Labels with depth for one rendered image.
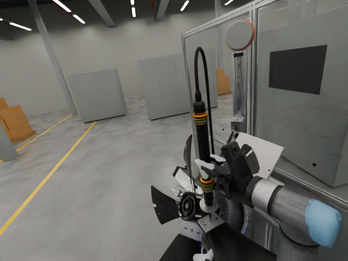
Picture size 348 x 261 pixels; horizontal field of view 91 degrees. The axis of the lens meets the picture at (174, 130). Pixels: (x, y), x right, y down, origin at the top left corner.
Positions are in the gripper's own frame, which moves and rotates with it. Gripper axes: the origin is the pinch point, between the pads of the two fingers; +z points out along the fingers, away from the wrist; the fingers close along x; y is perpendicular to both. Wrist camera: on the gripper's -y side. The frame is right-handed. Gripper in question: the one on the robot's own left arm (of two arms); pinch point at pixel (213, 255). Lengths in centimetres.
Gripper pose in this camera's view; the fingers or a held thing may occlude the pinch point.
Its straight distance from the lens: 72.1
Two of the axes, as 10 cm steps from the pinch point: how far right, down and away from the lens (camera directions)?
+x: 2.5, 9.2, 3.1
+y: -8.6, 0.6, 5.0
